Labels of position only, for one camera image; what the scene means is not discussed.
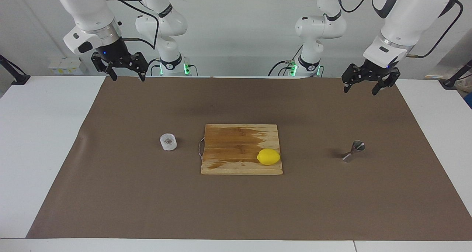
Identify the blue object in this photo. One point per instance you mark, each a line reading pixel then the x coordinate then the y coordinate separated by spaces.
pixel 469 100

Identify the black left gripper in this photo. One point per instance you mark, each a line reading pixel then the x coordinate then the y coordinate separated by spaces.
pixel 376 73

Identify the clear plastic cup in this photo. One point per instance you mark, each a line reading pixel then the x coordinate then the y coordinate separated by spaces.
pixel 168 142

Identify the brown table mat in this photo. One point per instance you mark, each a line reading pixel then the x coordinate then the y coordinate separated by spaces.
pixel 110 193

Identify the yellow lemon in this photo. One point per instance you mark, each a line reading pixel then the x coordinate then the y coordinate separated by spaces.
pixel 268 156

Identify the white box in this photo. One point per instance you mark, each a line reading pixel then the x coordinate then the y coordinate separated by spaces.
pixel 68 65

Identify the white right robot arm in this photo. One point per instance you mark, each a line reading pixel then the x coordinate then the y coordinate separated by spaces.
pixel 88 8

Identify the wooden cutting board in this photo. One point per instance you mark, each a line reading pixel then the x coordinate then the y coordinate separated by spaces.
pixel 232 145

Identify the steel double jigger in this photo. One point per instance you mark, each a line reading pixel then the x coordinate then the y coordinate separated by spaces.
pixel 357 146

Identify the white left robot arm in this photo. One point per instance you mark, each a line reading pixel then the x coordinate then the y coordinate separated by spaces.
pixel 405 16

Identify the clear plastic bag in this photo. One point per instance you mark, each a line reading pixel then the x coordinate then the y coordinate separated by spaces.
pixel 464 85

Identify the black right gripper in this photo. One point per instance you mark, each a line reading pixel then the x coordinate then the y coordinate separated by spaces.
pixel 114 52

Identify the black clamp stand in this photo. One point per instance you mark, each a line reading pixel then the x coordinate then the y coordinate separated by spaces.
pixel 448 84
pixel 20 79

